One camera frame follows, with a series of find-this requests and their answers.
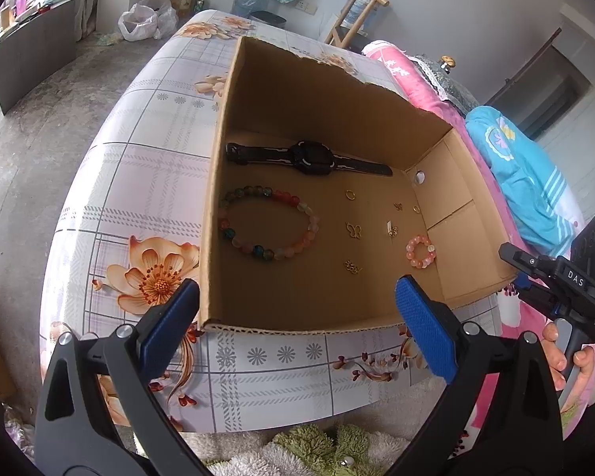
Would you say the pink orange bead bracelet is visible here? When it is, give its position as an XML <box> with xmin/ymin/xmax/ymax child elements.
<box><xmin>404</xmin><ymin>234</ymin><xmax>438</xmax><ymax>270</ymax></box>

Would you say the multicolour bead bracelet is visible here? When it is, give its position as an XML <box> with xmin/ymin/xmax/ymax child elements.
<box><xmin>218</xmin><ymin>184</ymin><xmax>321</xmax><ymax>263</ymax></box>

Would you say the person's right hand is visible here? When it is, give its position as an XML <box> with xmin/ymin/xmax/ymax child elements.
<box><xmin>540</xmin><ymin>320</ymin><xmax>595</xmax><ymax>415</ymax></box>

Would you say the light blue blanket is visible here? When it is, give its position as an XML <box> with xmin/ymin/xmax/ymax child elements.
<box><xmin>465</xmin><ymin>106</ymin><xmax>585</xmax><ymax>258</ymax></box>

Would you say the floral tablecloth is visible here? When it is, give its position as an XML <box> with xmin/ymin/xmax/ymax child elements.
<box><xmin>39</xmin><ymin>11</ymin><xmax>426</xmax><ymax>433</ymax></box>

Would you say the green white fluffy rug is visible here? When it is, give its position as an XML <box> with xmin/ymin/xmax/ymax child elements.
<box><xmin>181</xmin><ymin>424</ymin><xmax>409</xmax><ymax>475</ymax></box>

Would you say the brown cardboard box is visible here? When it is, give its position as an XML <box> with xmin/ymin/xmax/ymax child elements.
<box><xmin>200</xmin><ymin>38</ymin><xmax>516</xmax><ymax>334</ymax></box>

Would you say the black wristwatch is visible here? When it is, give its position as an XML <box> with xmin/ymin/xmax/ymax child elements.
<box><xmin>225</xmin><ymin>140</ymin><xmax>393</xmax><ymax>176</ymax></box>

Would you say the brown topped bottle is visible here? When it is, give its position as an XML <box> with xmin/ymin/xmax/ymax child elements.
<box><xmin>441</xmin><ymin>55</ymin><xmax>456</xmax><ymax>74</ymax></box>

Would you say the pink floral quilt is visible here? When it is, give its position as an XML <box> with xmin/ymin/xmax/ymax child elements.
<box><xmin>362</xmin><ymin>40</ymin><xmax>595</xmax><ymax>441</ymax></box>

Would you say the white plastic bag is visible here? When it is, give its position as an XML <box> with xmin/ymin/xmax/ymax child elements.
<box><xmin>118</xmin><ymin>0</ymin><xmax>178</xmax><ymax>42</ymax></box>

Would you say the gold ring charm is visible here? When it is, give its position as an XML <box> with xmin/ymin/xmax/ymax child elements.
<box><xmin>387</xmin><ymin>220</ymin><xmax>397</xmax><ymax>238</ymax></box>

